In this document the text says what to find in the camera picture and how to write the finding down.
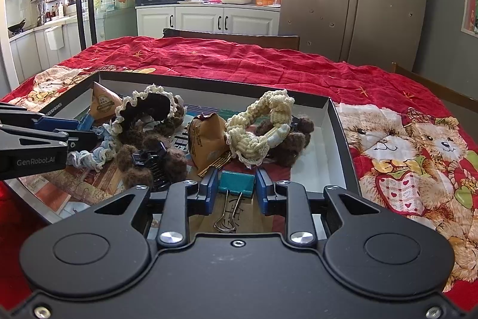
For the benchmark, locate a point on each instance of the white cabinet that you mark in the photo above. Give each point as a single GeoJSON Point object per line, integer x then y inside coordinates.
{"type": "Point", "coordinates": [194, 20]}

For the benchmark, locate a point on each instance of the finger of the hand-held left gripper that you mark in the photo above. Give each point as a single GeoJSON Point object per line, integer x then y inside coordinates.
{"type": "Point", "coordinates": [84, 142]}
{"type": "Point", "coordinates": [63, 124]}

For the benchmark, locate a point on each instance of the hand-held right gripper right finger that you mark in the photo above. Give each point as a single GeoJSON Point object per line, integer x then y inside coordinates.
{"type": "Point", "coordinates": [264, 190]}

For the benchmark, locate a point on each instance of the brown paper pyramid packet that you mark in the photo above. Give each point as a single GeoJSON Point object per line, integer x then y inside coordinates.
{"type": "Point", "coordinates": [205, 143]}
{"type": "Point", "coordinates": [104, 104]}

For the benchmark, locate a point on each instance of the blue knitted scrunchie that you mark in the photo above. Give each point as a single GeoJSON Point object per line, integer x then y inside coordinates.
{"type": "Point", "coordinates": [89, 158]}

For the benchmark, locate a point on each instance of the black cardboard box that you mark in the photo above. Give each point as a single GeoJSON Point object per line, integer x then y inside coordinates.
{"type": "Point", "coordinates": [336, 154]}

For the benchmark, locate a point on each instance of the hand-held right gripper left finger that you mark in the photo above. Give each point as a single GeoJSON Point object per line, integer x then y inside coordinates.
{"type": "Point", "coordinates": [210, 190]}

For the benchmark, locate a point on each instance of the black wok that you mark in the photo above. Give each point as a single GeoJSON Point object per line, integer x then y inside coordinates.
{"type": "Point", "coordinates": [16, 27]}

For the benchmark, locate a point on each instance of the red printed blanket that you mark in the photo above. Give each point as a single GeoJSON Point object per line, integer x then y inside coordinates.
{"type": "Point", "coordinates": [261, 61]}

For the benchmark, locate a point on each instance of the white hanging bin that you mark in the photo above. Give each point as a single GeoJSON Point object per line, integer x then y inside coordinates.
{"type": "Point", "coordinates": [55, 38]}

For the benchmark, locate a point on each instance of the blue binder clip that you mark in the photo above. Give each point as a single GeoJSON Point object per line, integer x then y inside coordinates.
{"type": "Point", "coordinates": [237, 182]}

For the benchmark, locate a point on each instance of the white kitchen counter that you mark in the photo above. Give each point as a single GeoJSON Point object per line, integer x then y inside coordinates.
{"type": "Point", "coordinates": [71, 42]}

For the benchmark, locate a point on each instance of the black scrunchie with lace trim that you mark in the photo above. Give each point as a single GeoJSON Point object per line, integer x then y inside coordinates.
{"type": "Point", "coordinates": [153, 104]}

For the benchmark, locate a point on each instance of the brown fuzzy hair claw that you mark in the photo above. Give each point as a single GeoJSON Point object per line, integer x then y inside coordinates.
{"type": "Point", "coordinates": [175, 158]}
{"type": "Point", "coordinates": [298, 139]}

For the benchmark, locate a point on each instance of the cream knitted scrunchie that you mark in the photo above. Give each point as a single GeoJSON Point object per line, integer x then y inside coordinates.
{"type": "Point", "coordinates": [242, 121]}

